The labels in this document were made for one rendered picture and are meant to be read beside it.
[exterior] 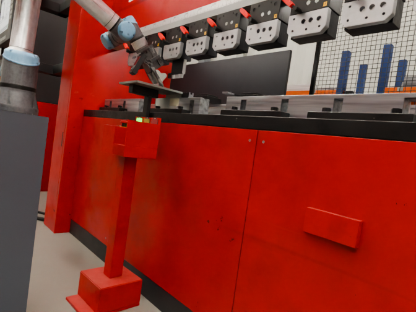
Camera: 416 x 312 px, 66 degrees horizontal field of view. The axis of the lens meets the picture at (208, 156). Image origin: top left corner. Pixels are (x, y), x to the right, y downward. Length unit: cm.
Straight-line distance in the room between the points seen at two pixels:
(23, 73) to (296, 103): 98
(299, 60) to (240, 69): 444
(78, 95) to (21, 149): 115
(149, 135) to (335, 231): 83
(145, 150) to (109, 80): 120
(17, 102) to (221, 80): 134
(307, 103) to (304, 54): 538
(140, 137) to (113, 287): 63
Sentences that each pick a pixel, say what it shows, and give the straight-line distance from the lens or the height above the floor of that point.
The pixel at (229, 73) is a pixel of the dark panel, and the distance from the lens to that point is 221.
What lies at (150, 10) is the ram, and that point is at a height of 148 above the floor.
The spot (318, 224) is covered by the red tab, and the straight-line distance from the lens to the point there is 95.
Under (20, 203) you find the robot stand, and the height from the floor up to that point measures 45.
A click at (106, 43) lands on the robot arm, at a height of 115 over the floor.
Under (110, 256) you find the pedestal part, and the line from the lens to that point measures 153.
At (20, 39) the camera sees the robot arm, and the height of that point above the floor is 106.
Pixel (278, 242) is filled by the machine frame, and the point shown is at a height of 49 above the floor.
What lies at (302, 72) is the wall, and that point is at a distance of 642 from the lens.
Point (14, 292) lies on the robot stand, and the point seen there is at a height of 11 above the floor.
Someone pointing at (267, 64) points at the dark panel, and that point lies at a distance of 201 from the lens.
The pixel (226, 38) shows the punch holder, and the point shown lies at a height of 122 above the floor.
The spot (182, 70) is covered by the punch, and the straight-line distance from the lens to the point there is 173.
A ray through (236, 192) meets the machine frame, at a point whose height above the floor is 60.
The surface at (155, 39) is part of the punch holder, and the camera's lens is 197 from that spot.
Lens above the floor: 76
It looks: 2 degrees down
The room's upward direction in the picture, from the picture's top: 8 degrees clockwise
